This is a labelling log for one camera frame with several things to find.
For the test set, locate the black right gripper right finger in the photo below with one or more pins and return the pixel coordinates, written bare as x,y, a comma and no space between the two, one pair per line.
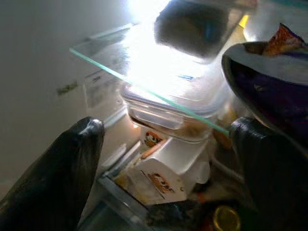
276,180

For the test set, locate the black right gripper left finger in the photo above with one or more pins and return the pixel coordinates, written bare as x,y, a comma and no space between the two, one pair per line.
48,187

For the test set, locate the round bowl with tape cross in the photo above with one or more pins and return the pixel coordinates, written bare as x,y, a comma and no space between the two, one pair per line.
264,67

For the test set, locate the orange snack packet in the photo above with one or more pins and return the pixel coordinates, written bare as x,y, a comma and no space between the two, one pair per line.
281,41

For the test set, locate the clear fridge drawer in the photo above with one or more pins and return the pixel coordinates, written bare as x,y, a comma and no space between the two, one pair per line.
115,207

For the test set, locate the stainless steel fridge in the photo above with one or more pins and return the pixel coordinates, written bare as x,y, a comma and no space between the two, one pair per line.
36,60

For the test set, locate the glass fridge shelf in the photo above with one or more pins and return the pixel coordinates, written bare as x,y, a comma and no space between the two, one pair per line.
115,55

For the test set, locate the gold jar lid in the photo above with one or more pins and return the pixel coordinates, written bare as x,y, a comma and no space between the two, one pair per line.
226,219

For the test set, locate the white printed carton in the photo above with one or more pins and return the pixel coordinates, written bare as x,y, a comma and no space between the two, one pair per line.
144,183
151,139

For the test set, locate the white foam box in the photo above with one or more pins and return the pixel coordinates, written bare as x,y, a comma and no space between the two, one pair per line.
183,156

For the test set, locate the clear lidded food container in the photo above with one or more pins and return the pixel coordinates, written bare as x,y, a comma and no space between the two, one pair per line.
156,113

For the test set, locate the yellow packet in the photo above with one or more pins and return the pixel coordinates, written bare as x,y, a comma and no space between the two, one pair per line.
244,20

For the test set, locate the dark plastic bag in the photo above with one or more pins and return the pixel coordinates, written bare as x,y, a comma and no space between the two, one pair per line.
192,31

